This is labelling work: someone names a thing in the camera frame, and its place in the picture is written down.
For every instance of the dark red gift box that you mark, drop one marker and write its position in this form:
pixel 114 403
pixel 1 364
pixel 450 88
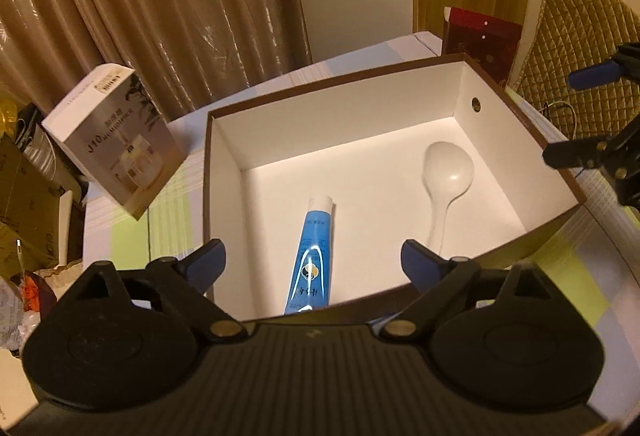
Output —
pixel 490 41

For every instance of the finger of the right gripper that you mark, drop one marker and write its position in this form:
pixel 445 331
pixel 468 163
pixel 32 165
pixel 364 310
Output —
pixel 586 153
pixel 595 75

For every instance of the blue white tube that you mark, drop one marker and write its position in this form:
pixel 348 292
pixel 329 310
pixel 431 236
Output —
pixel 310 284

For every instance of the clutter pile beside table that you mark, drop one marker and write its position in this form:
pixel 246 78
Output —
pixel 41 223

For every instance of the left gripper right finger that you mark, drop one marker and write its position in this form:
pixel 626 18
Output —
pixel 440 283

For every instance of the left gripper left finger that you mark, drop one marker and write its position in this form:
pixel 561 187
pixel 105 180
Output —
pixel 183 283

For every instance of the white humidifier product box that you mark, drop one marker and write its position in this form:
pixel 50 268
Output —
pixel 109 127

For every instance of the white plastic spoon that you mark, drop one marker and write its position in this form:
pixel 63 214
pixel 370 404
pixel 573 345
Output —
pixel 448 173

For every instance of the brown cardboard box white inside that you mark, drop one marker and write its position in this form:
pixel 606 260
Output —
pixel 361 139

